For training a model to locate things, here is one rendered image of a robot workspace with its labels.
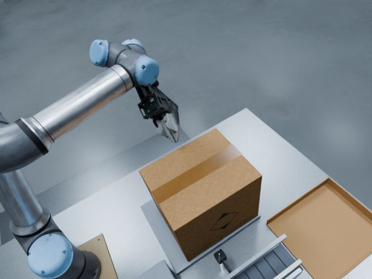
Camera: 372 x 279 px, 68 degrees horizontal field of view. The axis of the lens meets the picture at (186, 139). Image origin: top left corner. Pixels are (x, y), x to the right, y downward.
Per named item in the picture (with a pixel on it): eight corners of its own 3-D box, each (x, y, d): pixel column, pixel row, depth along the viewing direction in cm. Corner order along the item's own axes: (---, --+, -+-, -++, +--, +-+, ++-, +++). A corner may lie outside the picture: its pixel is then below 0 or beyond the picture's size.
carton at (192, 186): (187, 262, 93) (173, 231, 72) (157, 208, 108) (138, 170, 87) (258, 215, 100) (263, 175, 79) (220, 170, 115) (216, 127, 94)
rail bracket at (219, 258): (229, 287, 88) (227, 273, 75) (216, 267, 92) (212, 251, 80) (237, 281, 89) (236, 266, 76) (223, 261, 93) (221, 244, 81)
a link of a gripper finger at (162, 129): (160, 147, 82) (148, 120, 84) (170, 146, 87) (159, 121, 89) (168, 142, 81) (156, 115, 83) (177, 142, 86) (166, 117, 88)
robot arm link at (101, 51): (112, 45, 73) (143, 51, 81) (89, 35, 79) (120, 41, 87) (107, 73, 76) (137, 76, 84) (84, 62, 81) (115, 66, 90)
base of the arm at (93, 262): (67, 308, 90) (51, 302, 83) (54, 269, 100) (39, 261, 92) (107, 278, 95) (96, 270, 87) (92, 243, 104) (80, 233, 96)
